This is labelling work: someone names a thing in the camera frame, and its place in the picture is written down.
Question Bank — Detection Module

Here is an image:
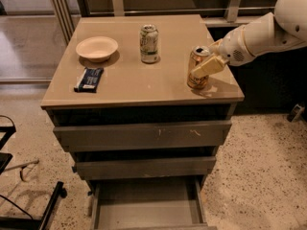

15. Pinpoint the grey drawer cabinet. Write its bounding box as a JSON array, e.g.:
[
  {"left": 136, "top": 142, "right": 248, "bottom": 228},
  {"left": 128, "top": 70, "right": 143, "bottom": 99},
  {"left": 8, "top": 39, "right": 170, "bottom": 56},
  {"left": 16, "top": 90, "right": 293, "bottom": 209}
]
[{"left": 40, "top": 14, "right": 246, "bottom": 230}]

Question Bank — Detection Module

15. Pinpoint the small dark floor object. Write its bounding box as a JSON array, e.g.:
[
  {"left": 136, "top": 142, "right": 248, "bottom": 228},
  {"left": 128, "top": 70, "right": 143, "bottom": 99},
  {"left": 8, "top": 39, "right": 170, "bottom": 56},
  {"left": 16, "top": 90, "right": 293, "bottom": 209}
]
[{"left": 287, "top": 103, "right": 305, "bottom": 122}]

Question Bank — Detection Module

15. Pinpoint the black chair frame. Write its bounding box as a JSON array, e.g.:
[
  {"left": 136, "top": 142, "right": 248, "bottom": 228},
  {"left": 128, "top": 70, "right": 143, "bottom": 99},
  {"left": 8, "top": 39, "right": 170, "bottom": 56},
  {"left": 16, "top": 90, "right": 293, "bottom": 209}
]
[{"left": 0, "top": 115, "right": 16, "bottom": 174}]

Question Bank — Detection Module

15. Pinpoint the grey middle drawer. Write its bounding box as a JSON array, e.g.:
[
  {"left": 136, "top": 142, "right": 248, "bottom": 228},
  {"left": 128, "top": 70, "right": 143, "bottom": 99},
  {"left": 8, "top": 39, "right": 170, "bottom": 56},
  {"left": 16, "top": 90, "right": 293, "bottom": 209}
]
[{"left": 75, "top": 156, "right": 216, "bottom": 180}]

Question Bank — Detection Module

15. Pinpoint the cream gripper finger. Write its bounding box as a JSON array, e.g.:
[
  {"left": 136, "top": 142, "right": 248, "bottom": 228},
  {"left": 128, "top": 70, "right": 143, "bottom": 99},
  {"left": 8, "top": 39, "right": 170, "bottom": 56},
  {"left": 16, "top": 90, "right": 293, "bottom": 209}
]
[
  {"left": 191, "top": 55, "right": 228, "bottom": 79},
  {"left": 208, "top": 39, "right": 223, "bottom": 54}
]

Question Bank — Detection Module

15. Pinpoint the dark blue snack packet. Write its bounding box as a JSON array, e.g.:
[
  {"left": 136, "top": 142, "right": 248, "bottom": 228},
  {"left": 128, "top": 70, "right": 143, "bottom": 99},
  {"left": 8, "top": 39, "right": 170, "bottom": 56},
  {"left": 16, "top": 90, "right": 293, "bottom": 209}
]
[{"left": 74, "top": 68, "right": 104, "bottom": 93}]

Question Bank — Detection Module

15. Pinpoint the cream paper bowl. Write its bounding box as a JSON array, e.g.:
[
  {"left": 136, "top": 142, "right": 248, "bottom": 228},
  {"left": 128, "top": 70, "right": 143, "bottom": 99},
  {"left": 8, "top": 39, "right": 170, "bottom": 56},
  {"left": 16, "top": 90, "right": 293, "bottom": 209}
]
[{"left": 76, "top": 36, "right": 118, "bottom": 62}]

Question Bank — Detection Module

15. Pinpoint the green white soda can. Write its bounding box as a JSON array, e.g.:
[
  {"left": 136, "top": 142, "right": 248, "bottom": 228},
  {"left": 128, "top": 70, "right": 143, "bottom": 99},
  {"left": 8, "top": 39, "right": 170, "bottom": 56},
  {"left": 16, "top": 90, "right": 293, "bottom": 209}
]
[{"left": 139, "top": 24, "right": 158, "bottom": 63}]

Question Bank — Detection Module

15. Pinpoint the black base with caster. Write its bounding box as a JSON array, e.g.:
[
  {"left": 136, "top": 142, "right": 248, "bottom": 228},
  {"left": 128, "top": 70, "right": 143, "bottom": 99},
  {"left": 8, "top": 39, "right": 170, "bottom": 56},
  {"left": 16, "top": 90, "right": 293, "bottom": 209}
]
[{"left": 0, "top": 181, "right": 67, "bottom": 230}]

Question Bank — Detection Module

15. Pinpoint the wooden counter with metal brackets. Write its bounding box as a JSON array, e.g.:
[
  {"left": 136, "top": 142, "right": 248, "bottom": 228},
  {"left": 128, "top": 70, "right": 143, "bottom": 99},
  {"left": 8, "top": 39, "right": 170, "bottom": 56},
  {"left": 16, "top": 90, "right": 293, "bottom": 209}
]
[{"left": 44, "top": 0, "right": 289, "bottom": 29}]

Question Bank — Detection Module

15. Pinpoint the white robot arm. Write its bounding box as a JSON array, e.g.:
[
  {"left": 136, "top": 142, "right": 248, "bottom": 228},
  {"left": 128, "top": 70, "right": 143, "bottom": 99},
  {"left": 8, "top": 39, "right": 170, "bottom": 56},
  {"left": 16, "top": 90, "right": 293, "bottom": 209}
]
[{"left": 191, "top": 0, "right": 307, "bottom": 79}]

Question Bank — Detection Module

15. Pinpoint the grey top drawer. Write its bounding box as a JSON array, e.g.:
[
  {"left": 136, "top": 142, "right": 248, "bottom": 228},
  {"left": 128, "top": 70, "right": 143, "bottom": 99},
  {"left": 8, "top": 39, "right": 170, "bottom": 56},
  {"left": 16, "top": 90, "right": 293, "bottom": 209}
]
[{"left": 54, "top": 121, "right": 231, "bottom": 152}]

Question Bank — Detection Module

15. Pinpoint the grey open bottom drawer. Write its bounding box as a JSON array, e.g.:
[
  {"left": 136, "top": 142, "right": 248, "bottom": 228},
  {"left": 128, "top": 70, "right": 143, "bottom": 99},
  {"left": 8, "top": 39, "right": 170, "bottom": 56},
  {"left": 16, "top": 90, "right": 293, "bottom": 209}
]
[{"left": 90, "top": 176, "right": 218, "bottom": 230}]

